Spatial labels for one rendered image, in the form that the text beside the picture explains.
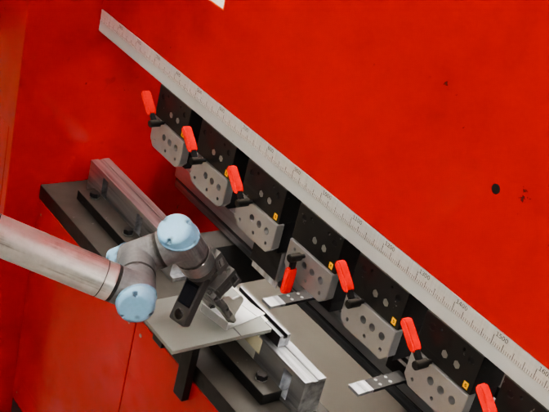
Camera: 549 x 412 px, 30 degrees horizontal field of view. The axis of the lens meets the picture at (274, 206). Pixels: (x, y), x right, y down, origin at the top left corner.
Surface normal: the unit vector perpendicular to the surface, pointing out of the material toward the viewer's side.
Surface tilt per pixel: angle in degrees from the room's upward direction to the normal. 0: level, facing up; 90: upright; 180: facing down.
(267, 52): 90
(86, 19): 90
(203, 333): 0
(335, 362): 0
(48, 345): 90
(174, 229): 40
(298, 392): 90
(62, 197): 0
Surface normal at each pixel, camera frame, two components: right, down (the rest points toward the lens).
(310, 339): 0.22, -0.86
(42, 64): 0.56, 0.49
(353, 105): -0.80, 0.11
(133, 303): 0.11, 0.48
